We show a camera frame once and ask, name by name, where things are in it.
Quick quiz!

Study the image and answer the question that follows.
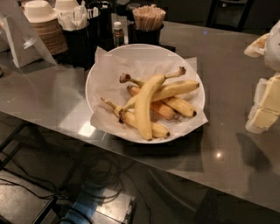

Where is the black cup of stirrers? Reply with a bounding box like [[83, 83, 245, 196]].
[[132, 4, 166, 46]]

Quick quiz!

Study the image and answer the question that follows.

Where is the small brown sauce bottle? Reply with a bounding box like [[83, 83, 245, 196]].
[[114, 21, 124, 47]]

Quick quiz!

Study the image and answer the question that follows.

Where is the black chair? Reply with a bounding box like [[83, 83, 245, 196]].
[[206, 0, 254, 32]]

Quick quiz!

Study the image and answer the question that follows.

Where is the blue cloth under table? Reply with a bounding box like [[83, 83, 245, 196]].
[[60, 182, 105, 224]]

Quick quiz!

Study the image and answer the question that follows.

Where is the black cup holder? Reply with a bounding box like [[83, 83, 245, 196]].
[[87, 0, 114, 51]]

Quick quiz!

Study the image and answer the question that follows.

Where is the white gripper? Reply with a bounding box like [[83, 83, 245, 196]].
[[244, 20, 280, 134]]

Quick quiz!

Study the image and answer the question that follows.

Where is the white paper liner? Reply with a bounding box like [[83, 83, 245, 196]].
[[86, 44, 207, 144]]

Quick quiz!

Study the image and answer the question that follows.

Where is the stack of paper bowls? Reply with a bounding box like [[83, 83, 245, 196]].
[[24, 0, 67, 55]]

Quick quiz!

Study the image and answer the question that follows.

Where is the white napkin dispenser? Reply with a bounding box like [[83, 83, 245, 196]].
[[0, 0, 56, 68]]

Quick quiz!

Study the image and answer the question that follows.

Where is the brownish ripe banana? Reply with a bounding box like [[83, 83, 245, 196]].
[[127, 85, 179, 121]]

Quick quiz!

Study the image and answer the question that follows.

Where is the black holder with packets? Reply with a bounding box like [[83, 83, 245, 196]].
[[58, 2, 92, 70]]

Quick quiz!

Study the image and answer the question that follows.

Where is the white bowl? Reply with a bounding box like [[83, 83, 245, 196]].
[[86, 44, 200, 144]]

